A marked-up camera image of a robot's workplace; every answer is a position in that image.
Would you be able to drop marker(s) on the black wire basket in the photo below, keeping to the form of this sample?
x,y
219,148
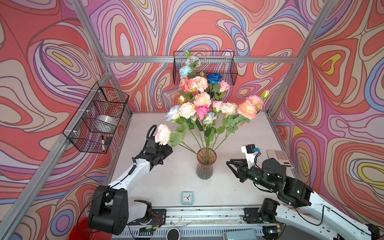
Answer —
x,y
94,131
221,62

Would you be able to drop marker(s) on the white bowl in basket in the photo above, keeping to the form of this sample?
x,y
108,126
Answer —
x,y
105,124

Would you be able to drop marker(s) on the small teal clock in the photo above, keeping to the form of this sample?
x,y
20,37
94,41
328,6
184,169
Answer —
x,y
187,198

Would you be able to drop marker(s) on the white ribbed vase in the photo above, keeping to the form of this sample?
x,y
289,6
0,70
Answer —
x,y
206,131

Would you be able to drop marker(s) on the black wire basket back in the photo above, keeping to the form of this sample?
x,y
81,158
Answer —
x,y
221,62

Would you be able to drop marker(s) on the small pink rose stem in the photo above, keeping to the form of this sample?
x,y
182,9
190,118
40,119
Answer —
x,y
217,105

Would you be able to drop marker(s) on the aluminium mounting rail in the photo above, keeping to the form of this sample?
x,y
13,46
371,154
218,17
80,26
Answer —
x,y
189,216

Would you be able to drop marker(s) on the red pink rose stem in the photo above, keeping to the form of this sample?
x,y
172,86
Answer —
x,y
183,84

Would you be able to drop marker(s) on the pink glass vase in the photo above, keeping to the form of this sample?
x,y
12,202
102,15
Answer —
x,y
206,158

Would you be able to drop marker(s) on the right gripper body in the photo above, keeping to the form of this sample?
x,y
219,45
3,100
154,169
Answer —
x,y
255,175

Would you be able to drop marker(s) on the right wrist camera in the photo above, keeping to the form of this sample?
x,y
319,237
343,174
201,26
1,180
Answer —
x,y
251,153

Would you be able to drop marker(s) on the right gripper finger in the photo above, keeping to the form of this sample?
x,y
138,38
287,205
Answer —
x,y
239,163
239,173

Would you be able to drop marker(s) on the black wire basket left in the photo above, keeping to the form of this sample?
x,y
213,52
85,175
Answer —
x,y
94,131

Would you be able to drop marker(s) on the magenta rose stem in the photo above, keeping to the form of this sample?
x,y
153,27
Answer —
x,y
204,114

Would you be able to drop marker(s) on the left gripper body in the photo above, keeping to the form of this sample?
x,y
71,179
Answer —
x,y
163,151

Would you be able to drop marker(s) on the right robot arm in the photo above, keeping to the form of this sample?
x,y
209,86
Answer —
x,y
298,204

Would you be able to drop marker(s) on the black white round cup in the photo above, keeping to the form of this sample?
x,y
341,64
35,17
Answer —
x,y
173,234

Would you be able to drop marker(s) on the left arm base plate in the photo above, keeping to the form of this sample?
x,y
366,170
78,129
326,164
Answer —
x,y
156,219

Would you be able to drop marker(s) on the pink double peony stem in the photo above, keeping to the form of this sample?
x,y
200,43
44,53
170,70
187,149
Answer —
x,y
246,111

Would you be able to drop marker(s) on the blue rose stem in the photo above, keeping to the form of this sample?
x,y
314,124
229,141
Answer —
x,y
214,80

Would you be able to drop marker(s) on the red bucket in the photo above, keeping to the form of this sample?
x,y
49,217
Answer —
x,y
79,232

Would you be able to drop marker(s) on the large peach rose stem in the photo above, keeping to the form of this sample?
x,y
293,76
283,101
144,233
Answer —
x,y
199,84

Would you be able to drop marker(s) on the cream peony flower stem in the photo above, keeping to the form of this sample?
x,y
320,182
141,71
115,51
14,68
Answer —
x,y
187,99

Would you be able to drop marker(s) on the pale pink rose stem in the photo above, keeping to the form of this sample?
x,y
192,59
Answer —
x,y
164,136

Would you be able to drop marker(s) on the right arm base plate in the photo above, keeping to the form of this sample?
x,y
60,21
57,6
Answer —
x,y
255,216

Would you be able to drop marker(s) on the black marker in basket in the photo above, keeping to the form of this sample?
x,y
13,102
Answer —
x,y
103,144

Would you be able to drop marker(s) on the pale blue flower stem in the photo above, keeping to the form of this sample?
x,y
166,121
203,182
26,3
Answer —
x,y
190,67

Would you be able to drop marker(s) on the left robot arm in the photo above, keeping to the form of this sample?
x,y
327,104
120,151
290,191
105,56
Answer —
x,y
110,208

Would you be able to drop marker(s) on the grey box at bottom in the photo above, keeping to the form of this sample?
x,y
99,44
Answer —
x,y
240,235

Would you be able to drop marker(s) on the pink peony flower stem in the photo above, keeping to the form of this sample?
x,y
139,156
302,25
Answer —
x,y
202,100

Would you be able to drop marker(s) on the cream white rose stem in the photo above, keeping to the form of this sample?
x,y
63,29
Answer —
x,y
230,111

